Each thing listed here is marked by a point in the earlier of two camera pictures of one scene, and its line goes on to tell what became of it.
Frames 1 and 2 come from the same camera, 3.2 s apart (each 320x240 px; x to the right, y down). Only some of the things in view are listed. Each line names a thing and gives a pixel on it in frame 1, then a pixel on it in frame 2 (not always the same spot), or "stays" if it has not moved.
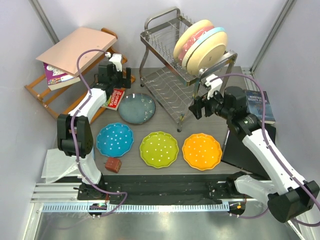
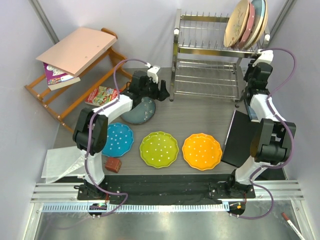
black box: [235, 153] stays
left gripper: [124, 83] -> [161, 95]
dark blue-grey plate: [137, 108] stays
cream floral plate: [191, 29] -> [236, 22]
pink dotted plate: [191, 40] -> [249, 26]
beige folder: [64, 55] stays
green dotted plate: [159, 149] stays
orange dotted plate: [202, 151] stays
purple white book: [57, 78] stays
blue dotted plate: [115, 140] stays
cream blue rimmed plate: [208, 46] -> [260, 22]
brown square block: [113, 164] stays
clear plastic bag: [57, 164] stays
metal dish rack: [161, 76] -> [202, 64]
